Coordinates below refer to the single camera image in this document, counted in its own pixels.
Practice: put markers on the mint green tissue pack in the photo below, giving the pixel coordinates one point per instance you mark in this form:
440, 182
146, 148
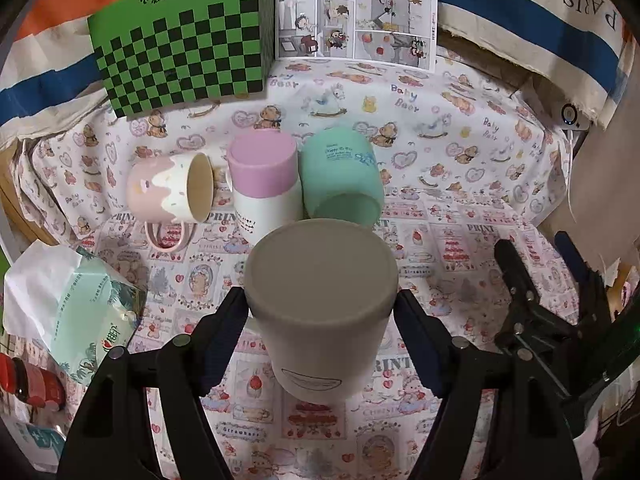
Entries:
85, 305

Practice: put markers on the mint green cup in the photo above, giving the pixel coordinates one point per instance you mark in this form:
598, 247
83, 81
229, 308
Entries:
335, 170

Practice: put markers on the blue and white packet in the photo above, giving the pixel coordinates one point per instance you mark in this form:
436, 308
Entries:
42, 445

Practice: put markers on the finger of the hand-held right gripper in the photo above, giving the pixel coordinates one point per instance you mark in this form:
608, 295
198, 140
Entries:
582, 275
512, 280

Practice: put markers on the orange blue white striped bag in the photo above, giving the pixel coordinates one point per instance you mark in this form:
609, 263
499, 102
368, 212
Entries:
500, 5

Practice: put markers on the small white round-button device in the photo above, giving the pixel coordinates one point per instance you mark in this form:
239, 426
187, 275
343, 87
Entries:
570, 114

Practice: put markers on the white cup with pink lid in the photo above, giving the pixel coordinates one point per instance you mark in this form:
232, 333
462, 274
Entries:
260, 165

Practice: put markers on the bear print cloth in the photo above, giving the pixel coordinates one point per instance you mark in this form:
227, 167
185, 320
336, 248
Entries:
450, 150

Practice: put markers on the red bottle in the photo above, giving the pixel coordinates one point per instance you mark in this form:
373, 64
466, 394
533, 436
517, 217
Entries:
30, 382

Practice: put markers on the green checkered box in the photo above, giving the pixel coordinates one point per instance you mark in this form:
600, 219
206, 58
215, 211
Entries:
185, 50

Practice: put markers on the pink drip-glaze mug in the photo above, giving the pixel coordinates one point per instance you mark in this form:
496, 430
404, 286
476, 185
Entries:
155, 190

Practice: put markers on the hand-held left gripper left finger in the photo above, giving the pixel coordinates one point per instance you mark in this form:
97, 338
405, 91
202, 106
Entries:
225, 340

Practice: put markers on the white cup with grey lid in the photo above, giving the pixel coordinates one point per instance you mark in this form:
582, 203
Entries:
320, 320

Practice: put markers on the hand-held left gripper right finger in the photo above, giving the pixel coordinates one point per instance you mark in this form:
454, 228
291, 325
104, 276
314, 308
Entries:
417, 340

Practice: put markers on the comic picture sheet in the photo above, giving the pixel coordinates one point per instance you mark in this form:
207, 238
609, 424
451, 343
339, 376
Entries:
357, 15

